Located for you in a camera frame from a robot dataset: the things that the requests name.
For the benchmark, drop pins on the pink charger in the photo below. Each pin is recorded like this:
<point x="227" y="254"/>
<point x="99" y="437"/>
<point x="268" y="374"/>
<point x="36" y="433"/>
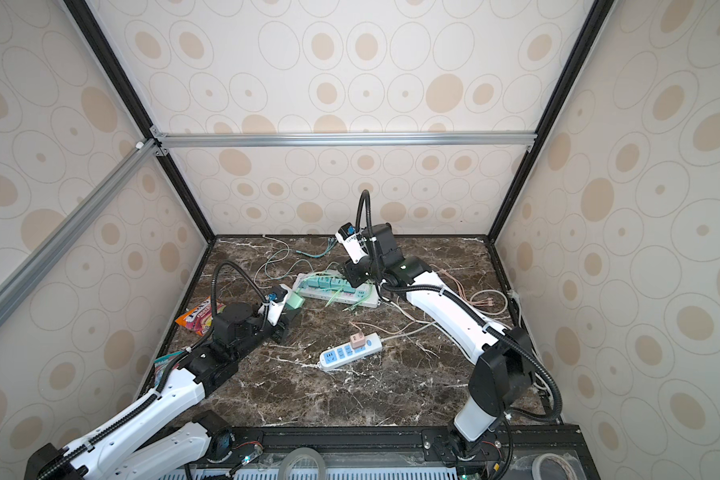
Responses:
<point x="357" y="340"/>

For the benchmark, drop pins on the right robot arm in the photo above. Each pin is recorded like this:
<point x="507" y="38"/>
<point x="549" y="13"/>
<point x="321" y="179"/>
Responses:
<point x="504" y="364"/>

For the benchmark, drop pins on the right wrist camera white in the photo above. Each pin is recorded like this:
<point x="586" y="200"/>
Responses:
<point x="348" y="237"/>

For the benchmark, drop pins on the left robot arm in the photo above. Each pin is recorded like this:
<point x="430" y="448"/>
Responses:
<point x="121" y="448"/>

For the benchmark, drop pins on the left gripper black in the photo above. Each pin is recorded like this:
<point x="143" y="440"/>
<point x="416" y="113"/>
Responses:
<point x="284" y="325"/>

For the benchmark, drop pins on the light green charger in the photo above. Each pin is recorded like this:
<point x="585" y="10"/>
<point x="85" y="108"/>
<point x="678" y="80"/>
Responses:
<point x="293" y="301"/>

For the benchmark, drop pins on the white multicolour power strip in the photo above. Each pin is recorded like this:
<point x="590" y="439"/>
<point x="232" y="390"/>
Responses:
<point x="364" y="296"/>

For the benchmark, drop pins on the left diagonal aluminium bar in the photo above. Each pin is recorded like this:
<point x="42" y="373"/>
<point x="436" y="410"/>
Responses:
<point x="15" y="289"/>

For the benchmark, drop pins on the teal snack bag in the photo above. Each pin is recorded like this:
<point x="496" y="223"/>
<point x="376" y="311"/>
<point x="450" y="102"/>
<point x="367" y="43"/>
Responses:
<point x="161" y="362"/>

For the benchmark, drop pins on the tape roll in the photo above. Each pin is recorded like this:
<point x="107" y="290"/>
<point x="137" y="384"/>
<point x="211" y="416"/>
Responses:
<point x="552" y="466"/>

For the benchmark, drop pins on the white blue power strip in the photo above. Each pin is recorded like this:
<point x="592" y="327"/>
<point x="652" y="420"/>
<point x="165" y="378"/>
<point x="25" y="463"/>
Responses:
<point x="345" y="354"/>

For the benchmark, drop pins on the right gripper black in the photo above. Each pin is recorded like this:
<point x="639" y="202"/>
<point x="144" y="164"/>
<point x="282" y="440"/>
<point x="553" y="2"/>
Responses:
<point x="348" y="270"/>

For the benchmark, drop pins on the horizontal aluminium bar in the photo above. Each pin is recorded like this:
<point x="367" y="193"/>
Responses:
<point x="359" y="139"/>

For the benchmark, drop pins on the orange snack bag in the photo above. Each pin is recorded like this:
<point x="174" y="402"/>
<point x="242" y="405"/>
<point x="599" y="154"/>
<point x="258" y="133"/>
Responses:
<point x="198" y="319"/>

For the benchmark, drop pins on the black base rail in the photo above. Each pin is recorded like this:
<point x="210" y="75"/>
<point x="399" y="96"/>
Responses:
<point x="388" y="453"/>

